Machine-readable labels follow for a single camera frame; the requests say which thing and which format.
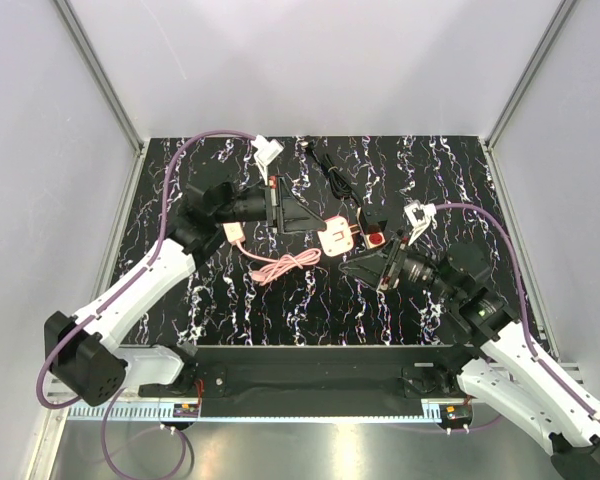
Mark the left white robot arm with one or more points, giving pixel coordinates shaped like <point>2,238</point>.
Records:
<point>85,351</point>

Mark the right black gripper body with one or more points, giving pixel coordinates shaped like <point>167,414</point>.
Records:
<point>398,259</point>

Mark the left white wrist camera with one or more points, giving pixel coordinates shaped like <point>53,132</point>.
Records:
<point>266,151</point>

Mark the beige red power strip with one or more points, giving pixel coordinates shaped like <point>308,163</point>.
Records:
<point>374,240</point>

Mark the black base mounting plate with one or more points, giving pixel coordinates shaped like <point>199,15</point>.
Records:
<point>227,372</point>

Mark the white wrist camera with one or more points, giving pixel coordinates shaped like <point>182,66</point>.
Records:
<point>420,217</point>
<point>266,151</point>

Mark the grey cable duct rail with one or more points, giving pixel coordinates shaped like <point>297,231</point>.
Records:
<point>207,411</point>

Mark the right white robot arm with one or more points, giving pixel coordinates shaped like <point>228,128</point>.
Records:
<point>491,358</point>

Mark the black smart plug adapter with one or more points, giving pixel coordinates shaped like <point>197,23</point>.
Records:
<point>372,220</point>

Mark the pink plug adapter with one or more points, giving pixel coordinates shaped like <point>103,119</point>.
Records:
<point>339,236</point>

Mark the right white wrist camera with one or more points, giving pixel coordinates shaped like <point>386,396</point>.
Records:
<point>420,217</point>

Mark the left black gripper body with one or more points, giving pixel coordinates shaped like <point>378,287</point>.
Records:
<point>273,203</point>

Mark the white pink power strip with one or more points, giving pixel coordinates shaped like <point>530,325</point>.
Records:
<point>234,232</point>

